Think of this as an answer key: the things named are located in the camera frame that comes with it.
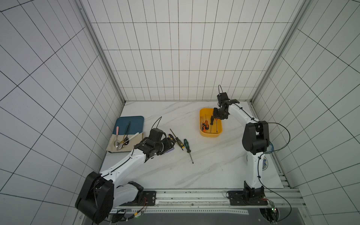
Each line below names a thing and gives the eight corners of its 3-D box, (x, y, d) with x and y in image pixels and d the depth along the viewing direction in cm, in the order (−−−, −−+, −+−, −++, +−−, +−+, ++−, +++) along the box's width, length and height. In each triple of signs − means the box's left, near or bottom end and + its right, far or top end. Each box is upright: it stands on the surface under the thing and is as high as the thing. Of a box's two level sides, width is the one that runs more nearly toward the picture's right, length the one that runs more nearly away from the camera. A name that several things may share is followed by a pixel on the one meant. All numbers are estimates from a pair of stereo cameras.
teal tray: (111, 134, 101) (110, 133, 100) (118, 117, 112) (117, 115, 110) (142, 134, 101) (141, 133, 100) (146, 117, 112) (145, 116, 110)
